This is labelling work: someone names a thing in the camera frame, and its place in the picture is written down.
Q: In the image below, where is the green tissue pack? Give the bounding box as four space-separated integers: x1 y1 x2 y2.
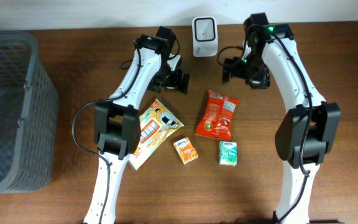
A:
219 141 237 167

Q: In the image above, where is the beige wet wipes packet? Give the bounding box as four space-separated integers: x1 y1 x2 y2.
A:
129 98 185 170

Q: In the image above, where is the orange tissue pack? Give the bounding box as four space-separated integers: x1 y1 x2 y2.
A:
173 137 199 165

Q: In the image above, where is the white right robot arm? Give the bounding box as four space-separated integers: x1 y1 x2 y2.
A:
220 12 341 223

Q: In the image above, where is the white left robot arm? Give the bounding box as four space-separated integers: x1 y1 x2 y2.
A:
83 26 190 224

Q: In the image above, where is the white barcode scanner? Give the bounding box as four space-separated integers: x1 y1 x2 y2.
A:
191 16 219 57

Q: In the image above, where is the grey plastic mesh basket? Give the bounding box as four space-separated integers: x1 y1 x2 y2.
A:
0 31 60 194

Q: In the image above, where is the red Hacks candy bag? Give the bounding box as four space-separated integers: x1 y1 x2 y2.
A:
196 90 239 141

